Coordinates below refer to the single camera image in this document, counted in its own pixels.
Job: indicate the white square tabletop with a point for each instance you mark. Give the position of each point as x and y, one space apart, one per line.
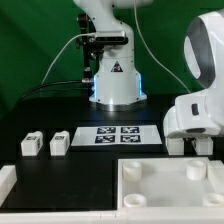
166 182

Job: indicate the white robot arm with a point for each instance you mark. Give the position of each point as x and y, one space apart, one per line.
118 84

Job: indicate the white sheet with tags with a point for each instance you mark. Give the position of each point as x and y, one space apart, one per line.
116 135

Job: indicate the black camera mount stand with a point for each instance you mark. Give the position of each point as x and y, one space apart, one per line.
90 56

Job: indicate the white front obstacle rail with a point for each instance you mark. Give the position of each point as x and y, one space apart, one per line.
185 215

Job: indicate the white left obstacle rail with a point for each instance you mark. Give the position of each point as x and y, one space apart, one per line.
8 179

